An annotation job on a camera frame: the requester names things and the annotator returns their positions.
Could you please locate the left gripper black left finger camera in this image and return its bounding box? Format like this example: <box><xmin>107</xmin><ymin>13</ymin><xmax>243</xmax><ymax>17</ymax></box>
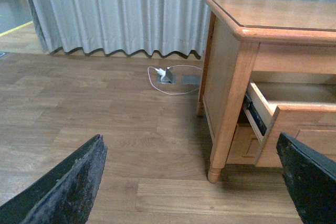
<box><xmin>1</xmin><ymin>134</ymin><xmax>108</xmax><ymax>223</ymax></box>

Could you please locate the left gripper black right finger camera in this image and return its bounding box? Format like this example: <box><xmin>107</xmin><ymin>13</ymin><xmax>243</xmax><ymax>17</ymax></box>
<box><xmin>276</xmin><ymin>132</ymin><xmax>335</xmax><ymax>223</ymax></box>

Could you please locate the wooden drawer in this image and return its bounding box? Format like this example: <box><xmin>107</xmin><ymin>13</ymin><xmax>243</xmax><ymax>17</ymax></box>
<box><xmin>226</xmin><ymin>123</ymin><xmax>260</xmax><ymax>165</ymax></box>
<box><xmin>244</xmin><ymin>81</ymin><xmax>335</xmax><ymax>167</ymax></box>

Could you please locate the wooden nightstand cabinet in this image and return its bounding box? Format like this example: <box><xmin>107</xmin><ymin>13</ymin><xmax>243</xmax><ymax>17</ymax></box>
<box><xmin>197</xmin><ymin>0</ymin><xmax>335</xmax><ymax>183</ymax></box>

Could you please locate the closed metal floor plate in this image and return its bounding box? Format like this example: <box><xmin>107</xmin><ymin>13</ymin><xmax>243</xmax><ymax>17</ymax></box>
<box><xmin>182</xmin><ymin>75</ymin><xmax>201</xmax><ymax>86</ymax></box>

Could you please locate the white plug in socket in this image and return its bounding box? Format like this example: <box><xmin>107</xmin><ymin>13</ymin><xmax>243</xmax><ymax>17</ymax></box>
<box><xmin>154</xmin><ymin>68</ymin><xmax>166</xmax><ymax>76</ymax></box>

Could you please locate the open metal floor socket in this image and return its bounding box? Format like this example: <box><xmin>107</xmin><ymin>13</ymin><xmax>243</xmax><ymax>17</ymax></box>
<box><xmin>156</xmin><ymin>68</ymin><xmax>176</xmax><ymax>84</ymax></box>

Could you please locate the grey pleated curtain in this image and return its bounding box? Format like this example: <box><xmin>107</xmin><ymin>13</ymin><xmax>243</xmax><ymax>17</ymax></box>
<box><xmin>22</xmin><ymin>0</ymin><xmax>336</xmax><ymax>60</ymax></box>

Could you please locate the black drawer slide rail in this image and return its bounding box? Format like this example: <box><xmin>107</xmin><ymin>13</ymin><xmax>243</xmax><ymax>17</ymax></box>
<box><xmin>243</xmin><ymin>93</ymin><xmax>267</xmax><ymax>136</ymax></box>

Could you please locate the white floor cable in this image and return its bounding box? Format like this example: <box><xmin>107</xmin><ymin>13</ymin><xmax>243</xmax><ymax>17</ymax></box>
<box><xmin>147</xmin><ymin>64</ymin><xmax>203</xmax><ymax>95</ymax></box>

